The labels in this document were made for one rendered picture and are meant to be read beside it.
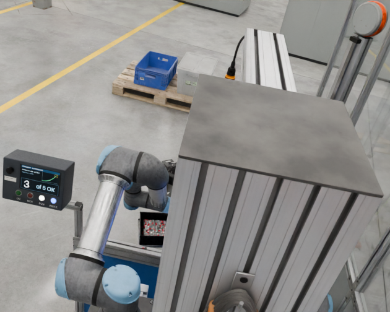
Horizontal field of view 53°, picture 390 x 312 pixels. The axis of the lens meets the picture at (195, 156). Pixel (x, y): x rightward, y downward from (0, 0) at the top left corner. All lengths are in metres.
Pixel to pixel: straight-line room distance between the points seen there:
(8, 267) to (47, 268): 0.25
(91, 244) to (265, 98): 0.86
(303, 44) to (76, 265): 6.37
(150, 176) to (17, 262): 1.77
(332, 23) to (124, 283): 6.32
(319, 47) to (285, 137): 6.72
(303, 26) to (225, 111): 6.63
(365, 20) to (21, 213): 2.66
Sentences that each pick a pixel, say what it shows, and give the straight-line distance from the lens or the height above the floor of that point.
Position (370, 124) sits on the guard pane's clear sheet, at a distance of 2.10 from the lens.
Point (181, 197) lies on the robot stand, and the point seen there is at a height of 1.97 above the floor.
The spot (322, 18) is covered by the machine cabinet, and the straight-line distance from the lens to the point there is 7.13.
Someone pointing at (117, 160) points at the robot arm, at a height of 1.45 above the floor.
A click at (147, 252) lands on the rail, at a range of 1.89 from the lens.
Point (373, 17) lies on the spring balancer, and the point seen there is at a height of 1.90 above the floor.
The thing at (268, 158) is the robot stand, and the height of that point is 2.03.
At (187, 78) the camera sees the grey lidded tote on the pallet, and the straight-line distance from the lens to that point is 4.70.
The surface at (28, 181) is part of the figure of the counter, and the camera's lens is 1.76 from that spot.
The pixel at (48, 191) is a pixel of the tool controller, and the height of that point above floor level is 1.15.
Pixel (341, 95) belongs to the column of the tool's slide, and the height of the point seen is 1.50.
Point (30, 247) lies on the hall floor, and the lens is 3.08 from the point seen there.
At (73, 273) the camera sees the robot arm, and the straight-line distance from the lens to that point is 1.31.
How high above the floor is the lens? 2.30
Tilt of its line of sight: 35 degrees down
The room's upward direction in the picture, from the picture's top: 11 degrees clockwise
